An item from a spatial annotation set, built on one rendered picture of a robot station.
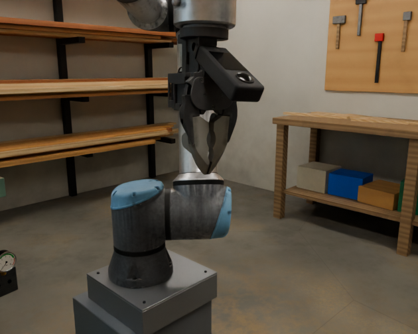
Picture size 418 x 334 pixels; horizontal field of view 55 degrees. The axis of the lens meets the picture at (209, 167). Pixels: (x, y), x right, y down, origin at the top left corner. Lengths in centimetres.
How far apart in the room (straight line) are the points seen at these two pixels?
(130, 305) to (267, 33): 341
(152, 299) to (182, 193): 29
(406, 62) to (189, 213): 268
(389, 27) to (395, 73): 36
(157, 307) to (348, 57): 297
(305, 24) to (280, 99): 71
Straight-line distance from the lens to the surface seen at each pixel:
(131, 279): 118
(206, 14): 58
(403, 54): 353
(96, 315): 125
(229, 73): 53
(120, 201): 112
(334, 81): 375
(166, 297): 114
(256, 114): 425
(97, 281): 125
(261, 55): 421
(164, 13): 124
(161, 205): 112
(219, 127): 60
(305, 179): 347
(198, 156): 59
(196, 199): 111
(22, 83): 350
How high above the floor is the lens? 122
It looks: 13 degrees down
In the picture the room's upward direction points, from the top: straight up
